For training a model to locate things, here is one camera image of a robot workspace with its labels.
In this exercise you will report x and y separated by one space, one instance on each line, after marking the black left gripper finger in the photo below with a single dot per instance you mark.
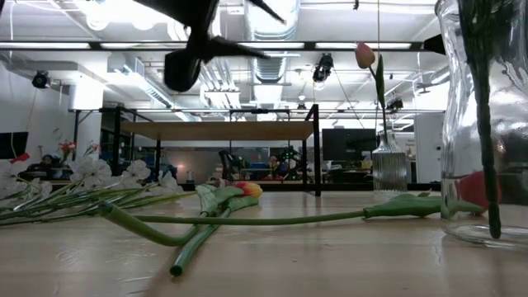
183 70
266 8

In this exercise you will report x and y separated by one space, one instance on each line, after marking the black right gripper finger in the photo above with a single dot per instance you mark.
437 44

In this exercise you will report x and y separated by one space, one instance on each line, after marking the pink tulip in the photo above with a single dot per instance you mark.
364 55

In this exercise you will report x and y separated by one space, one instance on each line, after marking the dark green stem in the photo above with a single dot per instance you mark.
486 144

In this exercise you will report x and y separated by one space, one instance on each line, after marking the white flower bunch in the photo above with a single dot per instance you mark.
88 167

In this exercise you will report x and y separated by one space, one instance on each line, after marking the yellow tulip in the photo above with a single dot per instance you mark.
249 189

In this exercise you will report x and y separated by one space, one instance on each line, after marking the bright red tulip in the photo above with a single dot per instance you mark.
255 220

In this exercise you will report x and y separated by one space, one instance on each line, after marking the wooden shelf with black legs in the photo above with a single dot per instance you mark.
214 131

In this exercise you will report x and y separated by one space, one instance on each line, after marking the red background flowers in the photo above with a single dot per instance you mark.
68 147

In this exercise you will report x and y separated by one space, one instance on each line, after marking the large clear glass vase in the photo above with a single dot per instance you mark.
458 140

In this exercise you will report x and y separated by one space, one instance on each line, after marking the person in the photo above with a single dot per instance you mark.
273 161

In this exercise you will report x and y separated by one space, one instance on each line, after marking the small ribbed glass vase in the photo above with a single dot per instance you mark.
389 169

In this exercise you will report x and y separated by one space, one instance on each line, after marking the black monitor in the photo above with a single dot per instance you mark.
348 144
14 144

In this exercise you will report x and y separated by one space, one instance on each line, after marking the black ceiling spotlight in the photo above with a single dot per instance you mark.
41 79

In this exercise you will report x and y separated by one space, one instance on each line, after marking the black aluminium rig frame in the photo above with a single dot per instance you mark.
309 45

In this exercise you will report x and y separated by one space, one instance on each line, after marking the black overhead camera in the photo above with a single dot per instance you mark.
323 68

